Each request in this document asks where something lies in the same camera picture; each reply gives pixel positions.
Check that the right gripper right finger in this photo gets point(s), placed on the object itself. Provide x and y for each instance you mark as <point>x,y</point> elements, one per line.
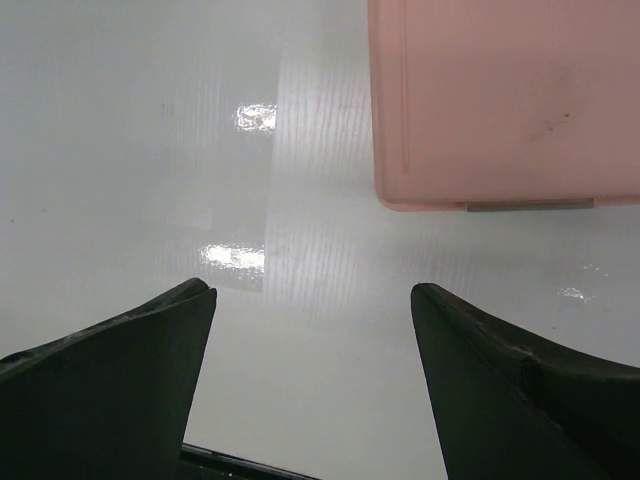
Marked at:
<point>510,404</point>

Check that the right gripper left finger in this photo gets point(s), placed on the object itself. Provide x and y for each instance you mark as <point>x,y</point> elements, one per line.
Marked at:
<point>110,401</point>

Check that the pink plastic basket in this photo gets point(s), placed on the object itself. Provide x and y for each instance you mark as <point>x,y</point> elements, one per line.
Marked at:
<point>504,105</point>

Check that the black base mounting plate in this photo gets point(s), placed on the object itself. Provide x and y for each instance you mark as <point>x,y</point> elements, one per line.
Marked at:
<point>197,463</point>

